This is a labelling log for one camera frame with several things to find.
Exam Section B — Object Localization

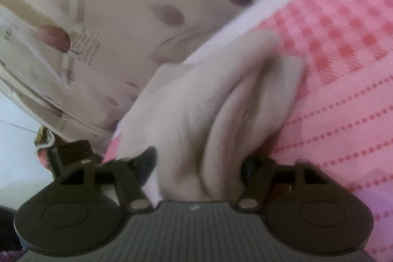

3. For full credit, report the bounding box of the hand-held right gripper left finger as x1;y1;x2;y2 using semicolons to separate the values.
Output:
57;146;158;212

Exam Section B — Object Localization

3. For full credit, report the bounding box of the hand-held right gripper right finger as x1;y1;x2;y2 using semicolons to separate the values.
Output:
235;156;335;212

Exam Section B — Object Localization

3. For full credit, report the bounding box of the colourful printed cloth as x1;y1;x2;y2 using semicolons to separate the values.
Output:
33;125;56;172

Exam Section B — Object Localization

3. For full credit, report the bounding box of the pink checked bed sheet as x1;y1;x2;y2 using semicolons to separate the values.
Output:
101;0;393;262

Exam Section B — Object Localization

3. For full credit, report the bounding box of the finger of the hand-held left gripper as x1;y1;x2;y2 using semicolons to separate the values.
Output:
47;141;102;179

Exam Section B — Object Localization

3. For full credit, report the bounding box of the beige small garment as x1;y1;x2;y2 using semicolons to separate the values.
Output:
118;29;308;202

